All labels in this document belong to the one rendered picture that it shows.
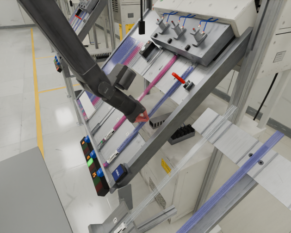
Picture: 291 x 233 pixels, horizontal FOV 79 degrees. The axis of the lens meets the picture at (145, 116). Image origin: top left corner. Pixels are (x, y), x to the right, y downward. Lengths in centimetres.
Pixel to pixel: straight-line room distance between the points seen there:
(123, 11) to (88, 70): 155
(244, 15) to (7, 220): 108
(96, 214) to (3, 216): 69
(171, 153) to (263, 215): 93
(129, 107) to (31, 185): 59
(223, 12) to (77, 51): 47
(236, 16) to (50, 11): 50
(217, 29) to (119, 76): 36
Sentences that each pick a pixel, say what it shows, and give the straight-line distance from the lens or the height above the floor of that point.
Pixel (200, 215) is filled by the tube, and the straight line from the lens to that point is 45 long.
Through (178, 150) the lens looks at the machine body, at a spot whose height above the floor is 62.
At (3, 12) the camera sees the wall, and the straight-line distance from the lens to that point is 929.
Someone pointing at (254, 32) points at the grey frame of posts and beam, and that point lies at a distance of 70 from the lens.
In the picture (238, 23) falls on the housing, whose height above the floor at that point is 121.
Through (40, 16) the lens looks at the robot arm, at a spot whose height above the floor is 126.
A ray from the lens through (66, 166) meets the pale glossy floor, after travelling 180.
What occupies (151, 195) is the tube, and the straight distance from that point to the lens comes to 51.
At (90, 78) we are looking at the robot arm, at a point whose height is 112.
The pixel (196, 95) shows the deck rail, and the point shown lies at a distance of 62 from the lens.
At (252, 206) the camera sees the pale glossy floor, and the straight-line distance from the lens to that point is 166.
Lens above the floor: 130
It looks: 36 degrees down
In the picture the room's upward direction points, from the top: straight up
